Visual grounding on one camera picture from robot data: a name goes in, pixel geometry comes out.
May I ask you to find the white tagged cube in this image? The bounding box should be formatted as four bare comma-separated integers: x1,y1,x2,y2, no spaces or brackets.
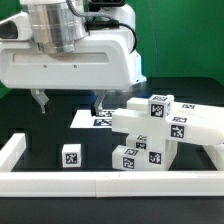
148,95,174,119

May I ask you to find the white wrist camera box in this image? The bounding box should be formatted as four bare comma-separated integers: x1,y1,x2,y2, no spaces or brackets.
0,11,33,43

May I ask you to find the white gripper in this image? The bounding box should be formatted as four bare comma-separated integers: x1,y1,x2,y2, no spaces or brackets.
0,29,137,116

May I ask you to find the white chair seat block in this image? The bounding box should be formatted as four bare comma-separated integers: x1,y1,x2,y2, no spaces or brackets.
144,141,224,171

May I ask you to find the white long chair bar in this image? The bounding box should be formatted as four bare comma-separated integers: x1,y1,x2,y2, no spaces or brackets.
111,108,224,146

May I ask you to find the white U-shaped boundary frame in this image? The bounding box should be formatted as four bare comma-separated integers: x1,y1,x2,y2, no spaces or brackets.
0,133,224,197

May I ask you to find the white tagged cube nut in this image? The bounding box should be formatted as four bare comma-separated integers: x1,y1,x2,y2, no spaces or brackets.
62,144,82,168

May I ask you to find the white marker sheet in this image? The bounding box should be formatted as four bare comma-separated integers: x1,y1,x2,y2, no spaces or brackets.
70,110,113,128

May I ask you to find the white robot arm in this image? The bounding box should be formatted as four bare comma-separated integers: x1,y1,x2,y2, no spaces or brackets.
0,0,146,115

